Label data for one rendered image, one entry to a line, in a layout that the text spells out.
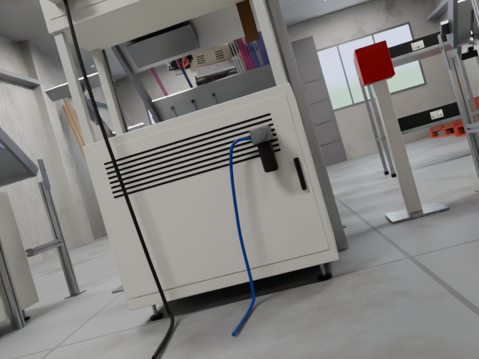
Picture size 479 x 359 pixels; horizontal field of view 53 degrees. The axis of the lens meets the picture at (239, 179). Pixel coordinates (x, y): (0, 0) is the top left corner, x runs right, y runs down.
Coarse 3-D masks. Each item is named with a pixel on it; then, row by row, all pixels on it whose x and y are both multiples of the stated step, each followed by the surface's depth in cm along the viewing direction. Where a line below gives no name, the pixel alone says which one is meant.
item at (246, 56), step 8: (240, 40) 216; (256, 40) 217; (232, 48) 219; (240, 48) 219; (248, 48) 220; (256, 48) 220; (264, 48) 220; (232, 56) 222; (240, 56) 222; (248, 56) 223; (256, 56) 223; (264, 56) 224; (240, 64) 225; (248, 64) 226; (256, 64) 226; (264, 64) 227; (240, 72) 229
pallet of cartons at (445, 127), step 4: (444, 124) 832; (448, 124) 816; (452, 124) 803; (432, 128) 886; (436, 128) 866; (440, 128) 850; (444, 128) 835; (448, 128) 834; (452, 128) 892; (432, 132) 892; (436, 132) 892; (444, 132) 840; (448, 132) 834; (452, 132) 889; (432, 136) 894; (436, 136) 886; (440, 136) 861; (444, 136) 843
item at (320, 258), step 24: (264, 96) 147; (288, 96) 146; (168, 120) 152; (192, 120) 151; (96, 144) 156; (312, 168) 146; (96, 192) 157; (120, 264) 157; (288, 264) 149; (312, 264) 148; (192, 288) 154; (216, 288) 153
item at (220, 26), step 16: (208, 16) 205; (224, 16) 206; (256, 16) 207; (160, 32) 209; (176, 32) 205; (192, 32) 206; (208, 32) 211; (224, 32) 211; (240, 32) 212; (128, 48) 209; (144, 48) 210; (160, 48) 210; (176, 48) 211; (192, 48) 212; (144, 64) 215; (160, 64) 221
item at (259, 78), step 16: (224, 80) 230; (240, 80) 231; (256, 80) 232; (272, 80) 233; (176, 96) 235; (192, 96) 235; (208, 96) 236; (224, 96) 237; (240, 96) 238; (160, 112) 241; (176, 112) 242
